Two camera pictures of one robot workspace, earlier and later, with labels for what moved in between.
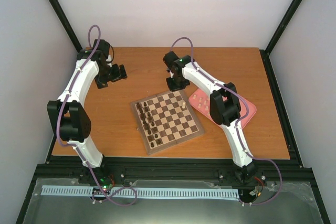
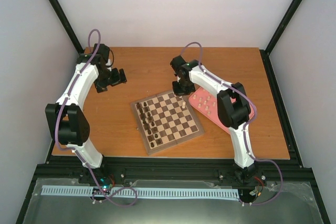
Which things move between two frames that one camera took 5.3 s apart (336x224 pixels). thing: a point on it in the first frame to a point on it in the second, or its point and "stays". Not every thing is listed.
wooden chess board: [165, 120] stays
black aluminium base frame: [271, 171] stays
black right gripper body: [177, 84] to [184, 88]
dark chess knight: [150, 138] stays
